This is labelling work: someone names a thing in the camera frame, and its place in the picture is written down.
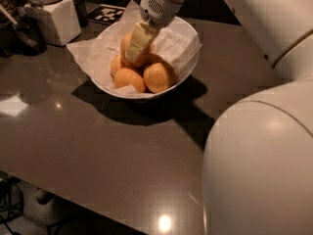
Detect white ceramic bowl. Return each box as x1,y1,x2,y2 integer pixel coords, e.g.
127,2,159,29
85,12,202,102

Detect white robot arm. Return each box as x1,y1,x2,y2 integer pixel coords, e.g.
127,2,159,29
202,0,313,235

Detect black white marker card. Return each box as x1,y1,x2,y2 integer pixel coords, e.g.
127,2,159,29
87,4,125,24

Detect white square jar base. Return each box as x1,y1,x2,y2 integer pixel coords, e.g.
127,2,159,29
24,0,81,46

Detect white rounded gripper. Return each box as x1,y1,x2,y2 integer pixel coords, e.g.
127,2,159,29
125,0,182,63

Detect white paper liner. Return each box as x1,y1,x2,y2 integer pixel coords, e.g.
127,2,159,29
66,1,205,97

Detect black cables under table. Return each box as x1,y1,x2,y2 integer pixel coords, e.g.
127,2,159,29
0,171,26,235

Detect orange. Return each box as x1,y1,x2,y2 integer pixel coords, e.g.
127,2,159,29
111,54,125,76
120,32,153,68
113,68,146,93
143,62,176,93

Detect dark cup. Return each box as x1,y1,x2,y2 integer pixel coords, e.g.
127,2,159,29
72,0,88,27

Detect dark round pot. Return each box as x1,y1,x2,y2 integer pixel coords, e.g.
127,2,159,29
13,18,47,56

